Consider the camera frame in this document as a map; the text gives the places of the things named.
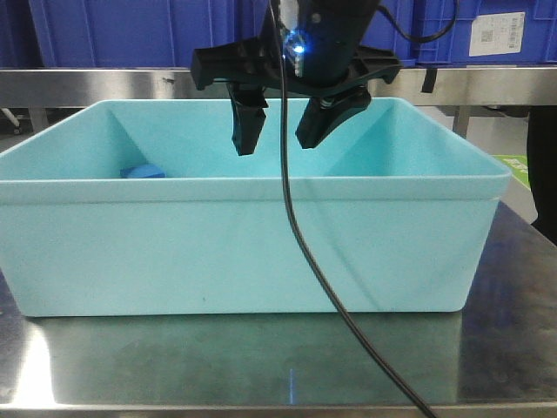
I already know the blue crate with white label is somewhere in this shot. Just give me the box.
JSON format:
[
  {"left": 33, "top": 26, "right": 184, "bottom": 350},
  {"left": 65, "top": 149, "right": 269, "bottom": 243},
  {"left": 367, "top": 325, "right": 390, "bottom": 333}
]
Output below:
[{"left": 361, "top": 1, "right": 556, "bottom": 67}]

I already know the light blue plastic tub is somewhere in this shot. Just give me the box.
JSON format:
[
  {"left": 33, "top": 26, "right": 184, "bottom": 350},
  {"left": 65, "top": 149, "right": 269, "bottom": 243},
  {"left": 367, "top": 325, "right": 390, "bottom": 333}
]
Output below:
[{"left": 1, "top": 98, "right": 510, "bottom": 317}]

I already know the stainless steel table frame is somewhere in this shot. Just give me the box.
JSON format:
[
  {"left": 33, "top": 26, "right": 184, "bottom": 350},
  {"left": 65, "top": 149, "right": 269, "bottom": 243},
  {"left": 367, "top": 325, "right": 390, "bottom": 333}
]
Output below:
[{"left": 1, "top": 65, "right": 556, "bottom": 136}]

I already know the blue crate on steel table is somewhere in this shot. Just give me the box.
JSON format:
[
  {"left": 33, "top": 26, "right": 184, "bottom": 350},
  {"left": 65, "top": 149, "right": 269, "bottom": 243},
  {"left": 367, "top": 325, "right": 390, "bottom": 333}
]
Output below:
[{"left": 1, "top": 1, "right": 267, "bottom": 69}]

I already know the black cable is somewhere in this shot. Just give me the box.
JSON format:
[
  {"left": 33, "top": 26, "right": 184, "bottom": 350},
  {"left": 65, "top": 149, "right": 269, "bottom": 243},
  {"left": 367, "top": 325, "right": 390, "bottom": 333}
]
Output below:
[{"left": 267, "top": 0, "right": 439, "bottom": 418}]

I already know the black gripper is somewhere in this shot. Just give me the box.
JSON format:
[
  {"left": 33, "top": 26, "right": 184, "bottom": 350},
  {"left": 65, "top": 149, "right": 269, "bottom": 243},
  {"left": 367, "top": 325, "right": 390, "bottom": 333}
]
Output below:
[{"left": 191, "top": 1, "right": 402, "bottom": 156}]

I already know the blue block in tub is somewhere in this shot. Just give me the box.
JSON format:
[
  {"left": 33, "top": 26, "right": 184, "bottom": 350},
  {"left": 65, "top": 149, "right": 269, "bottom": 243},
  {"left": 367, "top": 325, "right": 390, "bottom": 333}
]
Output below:
[{"left": 120, "top": 164, "right": 166, "bottom": 179}]

